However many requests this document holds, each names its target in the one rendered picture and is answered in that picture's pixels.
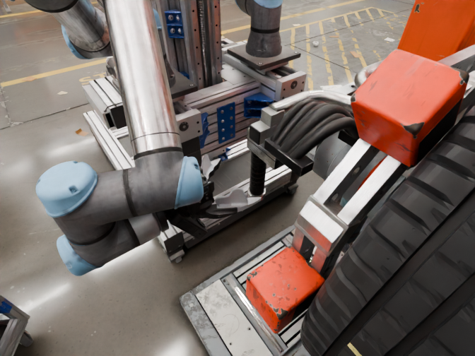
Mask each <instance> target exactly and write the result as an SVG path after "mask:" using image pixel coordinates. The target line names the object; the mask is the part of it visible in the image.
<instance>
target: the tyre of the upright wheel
mask: <svg viewBox="0 0 475 356"><path fill-rule="evenodd" d="M300 339H301V342H302V344H303V346H304V348H305V349H306V350H307V351H308V352H309V354H310V355H311V356H475V105H474V106H473V107H472V108H471V109H470V110H469V111H468V112H467V113H466V114H465V115H464V116H463V117H462V118H461V119H460V120H459V122H458V123H457V124H456V125H454V126H453V127H452V128H451V129H450V131H449V132H448V133H447V134H446V135H445V136H444V137H443V139H442V140H441V141H440V142H439V143H438V144H437V145H436V146H435V147H434V148H433V149H432V150H431V151H430V152H429V154H427V156H426V157H425V158H424V159H423V160H422V161H421V162H420V163H419V164H418V165H417V167H416V168H415V169H414V170H413V171H412V172H411V174H410V175H409V176H408V177H407V178H406V180H405V181H403V182H402V183H401V185H400V186H399V187H398V188H397V190H396V191H395V192H394V193H393V194H392V195H391V196H390V198H389V199H388V201H387V202H386V203H385V204H384V205H383V206H382V207H381V209H379V211H378V212H377V213H376V214H375V216H374V217H373V218H372V220H371V221H370V222H369V224H368V225H367V226H366V227H365V228H364V229H363V231H362V232H361V233H360V234H359V235H358V237H357V238H356V240H355V241H354V242H353V243H352V245H351V246H350V247H349V248H348V250H347V251H346V253H345V254H344V255H343V256H342V258H341V259H340V262H338V263H337V265H336V266H335V267H334V269H333V271H332V272H331V273H330V274H329V277H328V278H327V279H326V280H325V282H324V284H323V285H322V287H321V288H320V289H319V292H318V293H317V294H316V296H315V298H314V299H313V301H312V303H311V305H310V307H309V309H308V311H307V313H306V315H305V317H304V319H303V322H302V325H301V329H300Z"/></svg>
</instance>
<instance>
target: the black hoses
mask: <svg viewBox="0 0 475 356"><path fill-rule="evenodd" d="M338 131H339V135H338V139H340V140H341V141H343V142H344V143H347V144H348V145H350V146H351V147H353V146H354V145H355V143H356V142H357V141H358V139H359V135H358V130H357V126H356V121H355V118H354V117H353V116H352V115H351V114H350V113H349V112H348V111H347V110H346V109H344V108H343V107H342V106H339V105H335V104H329V103H326V102H324V101H321V100H316V99H312V98H308V99H305V100H302V101H300V102H299V103H297V104H296V105H295V106H293V107H292V108H291V109H290V110H289V111H288V112H287V114H286V115H285V116H284V118H283V119H282V120H281V122H280V123H279V125H278V126H277V128H276V130H275V132H274V133H273V135H272V137H269V138H267V139H265V140H264V149H265V150H267V151H268V152H269V153H271V154H272V155H273V156H274V157H275V158H277V159H278V160H279V161H281V162H282V163H283V164H284V165H285V166H286V167H288V168H289V169H290V170H292V171H293V172H294V173H296V174H297V175H298V176H299V177H301V176H303V175H304V174H307V173H308V172H310V171H312V168H313V165H314V161H313V160H311V159H310V158H309V157H308V156H306V154H308V153H309V152H310V151H311V150H312V149H313V148H314V147H315V146H317V145H318V144H319V143H321V142H322V141H323V140H324V139H326V138H328V137H329V136H331V135H332V134H335V133H336V132H338Z"/></svg>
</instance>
